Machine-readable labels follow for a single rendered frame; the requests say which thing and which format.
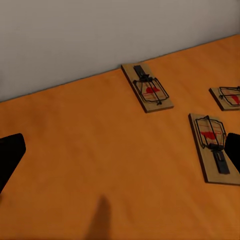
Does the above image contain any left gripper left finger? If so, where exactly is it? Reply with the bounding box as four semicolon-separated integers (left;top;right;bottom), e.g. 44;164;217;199
0;133;26;193

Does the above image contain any mousetrap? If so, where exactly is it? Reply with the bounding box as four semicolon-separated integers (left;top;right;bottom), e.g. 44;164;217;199
121;62;175;114
209;86;240;112
188;113;240;186

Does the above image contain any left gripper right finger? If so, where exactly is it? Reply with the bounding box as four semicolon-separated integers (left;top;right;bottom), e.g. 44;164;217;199
224;133;240;172

